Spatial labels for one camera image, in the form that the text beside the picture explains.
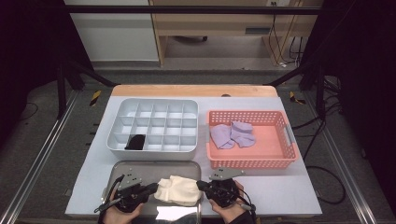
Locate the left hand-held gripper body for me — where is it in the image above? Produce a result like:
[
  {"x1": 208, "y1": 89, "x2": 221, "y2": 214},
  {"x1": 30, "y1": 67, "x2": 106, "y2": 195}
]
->
[{"x1": 115, "y1": 168, "x2": 144, "y2": 214}]

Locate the translucent grey box lid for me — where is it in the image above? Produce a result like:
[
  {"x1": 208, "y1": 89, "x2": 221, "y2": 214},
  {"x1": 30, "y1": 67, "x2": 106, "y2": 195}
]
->
[{"x1": 101, "y1": 160, "x2": 204, "y2": 224}]

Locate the black hanging cable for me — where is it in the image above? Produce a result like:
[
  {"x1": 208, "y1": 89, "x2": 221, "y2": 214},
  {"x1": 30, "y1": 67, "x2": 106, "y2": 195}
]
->
[
  {"x1": 269, "y1": 2, "x2": 283, "y2": 63},
  {"x1": 289, "y1": 36, "x2": 304, "y2": 67}
]

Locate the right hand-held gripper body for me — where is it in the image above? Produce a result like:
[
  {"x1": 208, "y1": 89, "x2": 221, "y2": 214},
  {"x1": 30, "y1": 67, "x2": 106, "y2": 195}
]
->
[{"x1": 208, "y1": 167, "x2": 246, "y2": 209}]

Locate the black floor cable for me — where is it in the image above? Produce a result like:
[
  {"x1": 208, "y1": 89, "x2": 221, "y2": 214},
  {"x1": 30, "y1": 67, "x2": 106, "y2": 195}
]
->
[
  {"x1": 303, "y1": 164, "x2": 347, "y2": 206},
  {"x1": 20, "y1": 102, "x2": 40, "y2": 122},
  {"x1": 290, "y1": 102, "x2": 342, "y2": 162}
]

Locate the hand-held gripper cable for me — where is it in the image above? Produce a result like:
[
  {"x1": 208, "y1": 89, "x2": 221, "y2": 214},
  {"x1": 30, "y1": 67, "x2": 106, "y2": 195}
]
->
[
  {"x1": 237, "y1": 188, "x2": 259, "y2": 224},
  {"x1": 93, "y1": 175, "x2": 125, "y2": 216}
]

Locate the yellow hanging cable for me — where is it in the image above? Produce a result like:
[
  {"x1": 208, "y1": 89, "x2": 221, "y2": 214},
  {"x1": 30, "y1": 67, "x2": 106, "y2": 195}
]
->
[{"x1": 270, "y1": 0, "x2": 304, "y2": 66}]

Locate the right hand-held gripper cable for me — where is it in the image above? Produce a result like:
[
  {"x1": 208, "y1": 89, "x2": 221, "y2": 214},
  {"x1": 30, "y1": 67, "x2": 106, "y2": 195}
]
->
[{"x1": 237, "y1": 188, "x2": 259, "y2": 224}]

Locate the yellow black tape marker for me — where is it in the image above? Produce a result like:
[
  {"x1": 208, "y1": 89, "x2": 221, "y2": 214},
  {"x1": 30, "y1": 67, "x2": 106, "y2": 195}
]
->
[
  {"x1": 289, "y1": 91, "x2": 306, "y2": 105},
  {"x1": 89, "y1": 90, "x2": 103, "y2": 107}
]

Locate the person's right hand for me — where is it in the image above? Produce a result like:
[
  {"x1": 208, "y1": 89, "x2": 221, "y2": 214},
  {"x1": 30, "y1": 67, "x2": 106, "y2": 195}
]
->
[{"x1": 208, "y1": 180, "x2": 247, "y2": 223}]

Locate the black curtain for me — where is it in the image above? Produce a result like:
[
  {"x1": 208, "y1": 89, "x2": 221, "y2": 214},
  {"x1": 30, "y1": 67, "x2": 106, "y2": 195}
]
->
[
  {"x1": 300, "y1": 0, "x2": 396, "y2": 216},
  {"x1": 0, "y1": 0, "x2": 92, "y2": 150}
]

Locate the pink plastic basket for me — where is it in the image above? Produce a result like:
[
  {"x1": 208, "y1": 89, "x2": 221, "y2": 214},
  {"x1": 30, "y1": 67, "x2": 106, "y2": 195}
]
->
[{"x1": 206, "y1": 109, "x2": 300, "y2": 171}]

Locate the white cabinet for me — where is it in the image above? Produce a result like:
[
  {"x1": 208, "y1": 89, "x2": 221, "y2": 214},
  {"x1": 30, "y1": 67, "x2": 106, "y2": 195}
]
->
[{"x1": 63, "y1": 0, "x2": 160, "y2": 63}]

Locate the left hand-held gripper cable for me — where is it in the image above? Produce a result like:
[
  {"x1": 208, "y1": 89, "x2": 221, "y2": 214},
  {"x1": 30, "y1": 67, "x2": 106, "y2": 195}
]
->
[{"x1": 93, "y1": 175, "x2": 125, "y2": 216}]

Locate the wooden desk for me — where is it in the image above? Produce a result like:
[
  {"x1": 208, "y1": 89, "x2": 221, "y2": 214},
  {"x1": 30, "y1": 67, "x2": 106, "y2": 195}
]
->
[{"x1": 148, "y1": 0, "x2": 325, "y2": 67}]

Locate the black sock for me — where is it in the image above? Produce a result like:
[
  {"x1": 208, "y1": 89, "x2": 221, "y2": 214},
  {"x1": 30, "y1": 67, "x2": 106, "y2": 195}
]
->
[{"x1": 124, "y1": 133, "x2": 147, "y2": 151}]

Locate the cream sock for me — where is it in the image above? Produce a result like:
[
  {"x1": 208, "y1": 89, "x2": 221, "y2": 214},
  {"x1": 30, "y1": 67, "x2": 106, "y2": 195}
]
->
[{"x1": 153, "y1": 175, "x2": 204, "y2": 207}]

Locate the black metal frame strut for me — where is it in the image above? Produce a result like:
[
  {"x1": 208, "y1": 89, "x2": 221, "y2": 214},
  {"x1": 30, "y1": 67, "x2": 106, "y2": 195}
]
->
[
  {"x1": 55, "y1": 59, "x2": 118, "y2": 120},
  {"x1": 267, "y1": 60, "x2": 328, "y2": 120}
]

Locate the black metal crossbar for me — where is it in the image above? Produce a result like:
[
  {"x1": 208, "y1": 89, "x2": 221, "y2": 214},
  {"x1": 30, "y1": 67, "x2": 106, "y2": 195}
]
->
[{"x1": 62, "y1": 4, "x2": 323, "y2": 16}]

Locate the white divided storage box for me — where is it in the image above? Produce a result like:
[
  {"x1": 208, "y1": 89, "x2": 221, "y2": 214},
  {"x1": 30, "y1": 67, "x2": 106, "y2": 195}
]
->
[{"x1": 106, "y1": 97, "x2": 200, "y2": 161}]

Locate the aluminium floor rail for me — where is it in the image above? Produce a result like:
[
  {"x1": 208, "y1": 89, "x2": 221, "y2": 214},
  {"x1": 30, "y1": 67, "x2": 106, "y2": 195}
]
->
[
  {"x1": 0, "y1": 90, "x2": 80, "y2": 224},
  {"x1": 303, "y1": 91, "x2": 379, "y2": 224}
]

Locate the purple sock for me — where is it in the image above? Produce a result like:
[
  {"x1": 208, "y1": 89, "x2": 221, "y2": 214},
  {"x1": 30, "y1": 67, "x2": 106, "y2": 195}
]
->
[
  {"x1": 209, "y1": 123, "x2": 236, "y2": 150},
  {"x1": 230, "y1": 120, "x2": 257, "y2": 148}
]

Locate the person's left hand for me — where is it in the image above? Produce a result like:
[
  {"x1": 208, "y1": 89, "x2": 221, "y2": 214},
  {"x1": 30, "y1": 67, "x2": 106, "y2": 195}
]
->
[{"x1": 103, "y1": 190, "x2": 144, "y2": 224}]

